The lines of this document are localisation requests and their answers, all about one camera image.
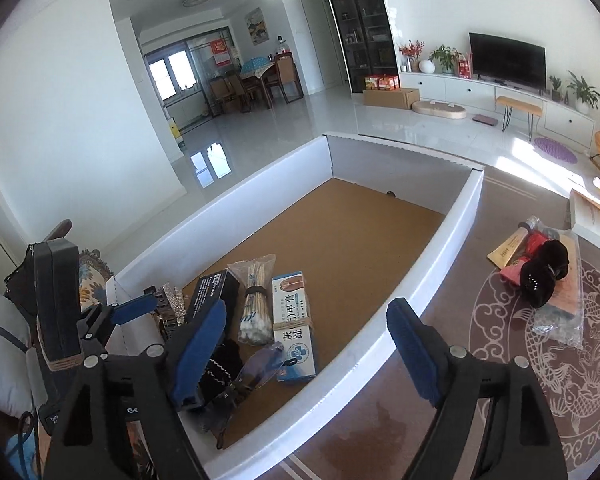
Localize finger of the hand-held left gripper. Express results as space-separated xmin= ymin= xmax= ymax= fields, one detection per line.
xmin=79 ymin=292 xmax=160 ymax=357

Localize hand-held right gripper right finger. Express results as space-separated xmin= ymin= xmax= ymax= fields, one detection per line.
xmin=386 ymin=297 xmax=568 ymax=480

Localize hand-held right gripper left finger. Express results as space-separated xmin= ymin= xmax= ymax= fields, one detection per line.
xmin=42 ymin=299 xmax=228 ymax=480

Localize black velvet bow white stitching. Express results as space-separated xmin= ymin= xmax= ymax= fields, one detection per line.
xmin=200 ymin=337 xmax=246 ymax=406

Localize rhinestone hair claw clip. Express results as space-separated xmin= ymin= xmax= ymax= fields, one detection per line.
xmin=142 ymin=282 xmax=188 ymax=341

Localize black rectangular box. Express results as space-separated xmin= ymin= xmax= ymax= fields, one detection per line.
xmin=185 ymin=269 xmax=241 ymax=331

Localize clear glasses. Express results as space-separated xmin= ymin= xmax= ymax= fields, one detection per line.
xmin=200 ymin=341 xmax=286 ymax=451

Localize bag of cotton swabs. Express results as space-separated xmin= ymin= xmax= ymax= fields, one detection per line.
xmin=227 ymin=254 xmax=277 ymax=347

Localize white blue ointment box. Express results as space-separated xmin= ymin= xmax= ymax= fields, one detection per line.
xmin=271 ymin=271 xmax=318 ymax=383

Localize large white cardboard box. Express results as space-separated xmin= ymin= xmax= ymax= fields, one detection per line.
xmin=102 ymin=132 xmax=485 ymax=480

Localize floral cushion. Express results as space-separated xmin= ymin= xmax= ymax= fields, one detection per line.
xmin=77 ymin=249 xmax=115 ymax=311

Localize cream tube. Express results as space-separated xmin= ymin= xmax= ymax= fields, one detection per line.
xmin=486 ymin=217 xmax=541 ymax=268

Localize grey cushion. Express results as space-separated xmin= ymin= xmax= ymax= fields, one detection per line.
xmin=0 ymin=280 xmax=46 ymax=416

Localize black velvet scrunchie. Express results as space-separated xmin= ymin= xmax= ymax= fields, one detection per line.
xmin=520 ymin=239 xmax=571 ymax=308

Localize clear plastic bag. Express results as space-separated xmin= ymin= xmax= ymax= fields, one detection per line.
xmin=530 ymin=305 xmax=586 ymax=348

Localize white flat box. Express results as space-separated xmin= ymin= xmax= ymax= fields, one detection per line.
xmin=567 ymin=189 xmax=600 ymax=248

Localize wooden dining chair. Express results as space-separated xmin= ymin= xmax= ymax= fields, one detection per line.
xmin=210 ymin=74 xmax=242 ymax=113
xmin=272 ymin=54 xmax=302 ymax=105

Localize window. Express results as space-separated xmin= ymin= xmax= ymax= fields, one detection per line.
xmin=146 ymin=51 xmax=201 ymax=103

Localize oval beige scratching pad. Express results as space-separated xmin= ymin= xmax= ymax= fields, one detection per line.
xmin=412 ymin=100 xmax=467 ymax=121

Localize purple round mat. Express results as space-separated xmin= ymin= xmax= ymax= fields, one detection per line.
xmin=534 ymin=136 xmax=578 ymax=165

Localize brown cardboard box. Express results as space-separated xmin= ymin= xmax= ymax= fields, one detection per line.
xmin=362 ymin=87 xmax=421 ymax=110

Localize white television cabinet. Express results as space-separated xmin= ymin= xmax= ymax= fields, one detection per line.
xmin=399 ymin=71 xmax=596 ymax=148

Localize wooden bench hairpin legs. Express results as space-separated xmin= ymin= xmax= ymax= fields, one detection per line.
xmin=495 ymin=95 xmax=545 ymax=141

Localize dining table blue cloth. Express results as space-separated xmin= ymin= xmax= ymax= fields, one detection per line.
xmin=240 ymin=57 xmax=281 ymax=108

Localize orange snack boxes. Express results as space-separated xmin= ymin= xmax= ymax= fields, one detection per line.
xmin=364 ymin=75 xmax=400 ymax=91

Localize bushy green potted plant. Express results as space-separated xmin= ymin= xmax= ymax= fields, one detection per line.
xmin=430 ymin=45 xmax=458 ymax=75

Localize red flowers in vase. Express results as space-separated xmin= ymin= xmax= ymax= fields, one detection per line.
xmin=399 ymin=40 xmax=426 ymax=73

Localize black television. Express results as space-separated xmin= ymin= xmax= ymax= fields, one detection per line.
xmin=468 ymin=32 xmax=547 ymax=92

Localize large potted plant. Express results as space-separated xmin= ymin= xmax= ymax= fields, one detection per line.
xmin=565 ymin=71 xmax=600 ymax=113

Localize white door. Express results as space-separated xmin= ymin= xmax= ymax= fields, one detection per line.
xmin=300 ymin=0 xmax=348 ymax=93

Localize black glass display cabinet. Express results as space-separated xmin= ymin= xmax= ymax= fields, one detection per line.
xmin=316 ymin=0 xmax=400 ymax=93

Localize framed wall painting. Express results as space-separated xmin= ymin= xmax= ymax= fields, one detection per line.
xmin=244 ymin=7 xmax=270 ymax=43

